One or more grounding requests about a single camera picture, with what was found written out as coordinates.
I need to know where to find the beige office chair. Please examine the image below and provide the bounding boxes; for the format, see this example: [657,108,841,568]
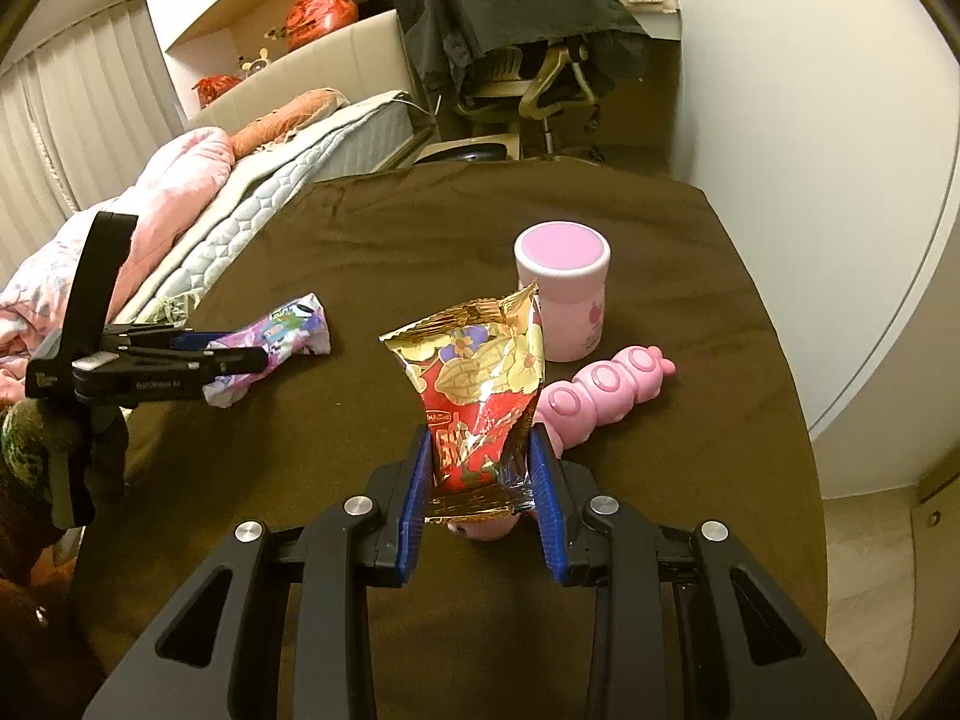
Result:
[454,37,601,158]

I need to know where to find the dark jacket on chair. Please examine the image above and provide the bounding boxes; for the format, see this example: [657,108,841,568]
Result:
[394,0,647,93]

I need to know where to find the white quilted mattress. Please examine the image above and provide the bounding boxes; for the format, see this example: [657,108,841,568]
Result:
[117,91,413,323]

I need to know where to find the pink caterpillar toy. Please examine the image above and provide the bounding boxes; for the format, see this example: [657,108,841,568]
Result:
[433,346,677,541]

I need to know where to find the black round disc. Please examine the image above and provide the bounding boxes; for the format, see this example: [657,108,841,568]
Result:
[425,142,509,163]

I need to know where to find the red gold snack bag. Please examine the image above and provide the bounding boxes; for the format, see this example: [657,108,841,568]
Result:
[379,283,545,523]

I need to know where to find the red plastic bag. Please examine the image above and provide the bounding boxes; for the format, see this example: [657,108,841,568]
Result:
[192,73,241,109]
[283,0,358,50]

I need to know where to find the pink cartoon tissue pack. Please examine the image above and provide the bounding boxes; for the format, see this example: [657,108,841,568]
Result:
[203,293,332,408]

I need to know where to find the white vertical blinds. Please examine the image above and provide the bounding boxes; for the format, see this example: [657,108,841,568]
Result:
[2,0,184,278]

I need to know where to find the orange pillow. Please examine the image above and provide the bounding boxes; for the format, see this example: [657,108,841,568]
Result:
[229,88,348,160]

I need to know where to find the pink blanket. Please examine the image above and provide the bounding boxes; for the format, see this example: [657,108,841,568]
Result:
[2,127,235,406]

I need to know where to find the person's left hand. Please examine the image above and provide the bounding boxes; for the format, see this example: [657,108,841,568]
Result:
[0,395,130,511]

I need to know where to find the beige headboard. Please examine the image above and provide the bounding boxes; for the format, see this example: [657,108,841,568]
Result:
[185,10,423,133]

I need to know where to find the pink cylindrical cup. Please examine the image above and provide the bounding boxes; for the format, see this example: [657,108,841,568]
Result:
[514,221,610,362]

